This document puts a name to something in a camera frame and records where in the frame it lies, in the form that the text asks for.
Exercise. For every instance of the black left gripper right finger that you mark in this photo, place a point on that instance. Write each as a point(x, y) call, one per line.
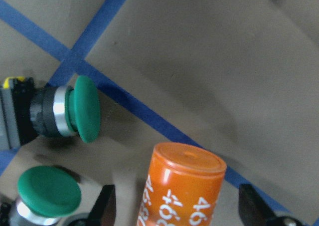
point(252, 209)

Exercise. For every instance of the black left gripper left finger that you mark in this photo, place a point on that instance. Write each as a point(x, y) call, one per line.
point(103, 212)

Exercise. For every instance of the orange cylinder with white numbers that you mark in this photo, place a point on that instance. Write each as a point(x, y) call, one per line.
point(182, 186)

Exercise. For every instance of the green mushroom push button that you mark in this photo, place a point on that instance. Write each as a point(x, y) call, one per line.
point(27, 112)
point(46, 194)

